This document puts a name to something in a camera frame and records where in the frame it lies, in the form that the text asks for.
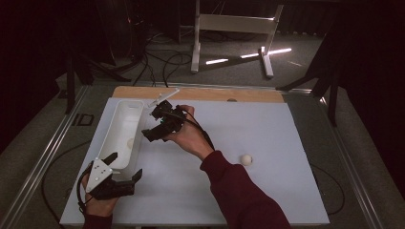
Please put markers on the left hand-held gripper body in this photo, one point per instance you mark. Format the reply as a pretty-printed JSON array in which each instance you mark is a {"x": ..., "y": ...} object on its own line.
[{"x": 99, "y": 178}]

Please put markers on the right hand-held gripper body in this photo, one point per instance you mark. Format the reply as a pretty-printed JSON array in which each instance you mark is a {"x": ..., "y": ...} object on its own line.
[{"x": 173, "y": 119}]

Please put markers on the white plastic bin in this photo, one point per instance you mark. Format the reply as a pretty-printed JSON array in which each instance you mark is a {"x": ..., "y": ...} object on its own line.
[{"x": 122, "y": 127}]

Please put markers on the plain white ball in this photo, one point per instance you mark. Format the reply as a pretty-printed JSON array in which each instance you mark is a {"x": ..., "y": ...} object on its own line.
[{"x": 245, "y": 159}]

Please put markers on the person's right hand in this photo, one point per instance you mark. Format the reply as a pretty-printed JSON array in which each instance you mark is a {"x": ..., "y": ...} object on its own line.
[{"x": 191, "y": 140}]

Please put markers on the person's left hand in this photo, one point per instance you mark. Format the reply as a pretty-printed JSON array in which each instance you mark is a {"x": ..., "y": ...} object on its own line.
[{"x": 99, "y": 207}]

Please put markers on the small grey round disc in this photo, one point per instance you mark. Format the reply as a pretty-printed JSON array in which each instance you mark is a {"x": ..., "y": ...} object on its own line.
[{"x": 231, "y": 100}]

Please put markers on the black stand legs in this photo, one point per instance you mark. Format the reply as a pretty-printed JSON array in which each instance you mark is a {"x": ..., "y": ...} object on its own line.
[
  {"x": 70, "y": 86},
  {"x": 332, "y": 101}
]

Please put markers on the pale blue table mat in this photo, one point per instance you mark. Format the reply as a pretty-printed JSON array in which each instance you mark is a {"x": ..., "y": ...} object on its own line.
[{"x": 270, "y": 133}]

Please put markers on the white metal stand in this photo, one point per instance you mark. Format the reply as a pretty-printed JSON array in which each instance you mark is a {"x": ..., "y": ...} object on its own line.
[{"x": 234, "y": 24}]

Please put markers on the aluminium floor rail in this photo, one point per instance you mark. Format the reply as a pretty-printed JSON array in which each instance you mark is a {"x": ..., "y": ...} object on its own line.
[
  {"x": 353, "y": 171},
  {"x": 41, "y": 159}
]

